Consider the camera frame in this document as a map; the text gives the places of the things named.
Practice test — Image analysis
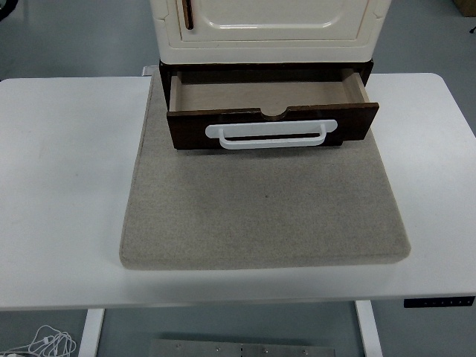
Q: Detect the white drawer handle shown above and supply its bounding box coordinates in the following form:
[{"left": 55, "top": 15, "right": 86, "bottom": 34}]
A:
[{"left": 204, "top": 118, "right": 339, "bottom": 151}]

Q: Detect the dark wooden drawer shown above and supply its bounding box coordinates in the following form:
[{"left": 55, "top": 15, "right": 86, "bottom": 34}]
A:
[{"left": 166, "top": 68, "right": 381, "bottom": 152}]

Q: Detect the dark wooden drawer chest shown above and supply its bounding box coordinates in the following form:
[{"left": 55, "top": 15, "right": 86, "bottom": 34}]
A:
[{"left": 158, "top": 59, "right": 375, "bottom": 153}]

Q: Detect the cream plastic cabinet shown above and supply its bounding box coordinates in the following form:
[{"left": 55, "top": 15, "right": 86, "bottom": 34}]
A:
[{"left": 148, "top": 0, "right": 391, "bottom": 66}]

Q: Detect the beige fabric mat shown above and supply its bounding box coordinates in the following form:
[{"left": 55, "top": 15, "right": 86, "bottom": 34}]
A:
[{"left": 118, "top": 70, "right": 411, "bottom": 271}]

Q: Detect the white table leg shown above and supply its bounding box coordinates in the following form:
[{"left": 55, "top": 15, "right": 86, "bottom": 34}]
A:
[
  {"left": 354, "top": 300, "right": 384, "bottom": 357},
  {"left": 77, "top": 308, "right": 106, "bottom": 357}
]

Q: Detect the black table control panel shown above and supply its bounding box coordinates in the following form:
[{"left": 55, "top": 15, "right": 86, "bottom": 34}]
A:
[{"left": 403, "top": 295, "right": 476, "bottom": 309}]

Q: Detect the cardboard box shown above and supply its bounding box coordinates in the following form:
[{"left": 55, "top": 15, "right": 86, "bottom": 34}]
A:
[{"left": 454, "top": 0, "right": 476, "bottom": 18}]

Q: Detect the person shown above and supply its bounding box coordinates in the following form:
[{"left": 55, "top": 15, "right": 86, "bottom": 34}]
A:
[{"left": 0, "top": 0, "right": 20, "bottom": 22}]

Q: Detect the brown cabinet door handle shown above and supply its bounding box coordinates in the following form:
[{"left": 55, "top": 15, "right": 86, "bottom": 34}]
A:
[{"left": 179, "top": 0, "right": 195, "bottom": 31}]

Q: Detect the white cable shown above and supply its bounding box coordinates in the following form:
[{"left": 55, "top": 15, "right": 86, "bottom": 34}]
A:
[{"left": 0, "top": 324, "right": 77, "bottom": 357}]

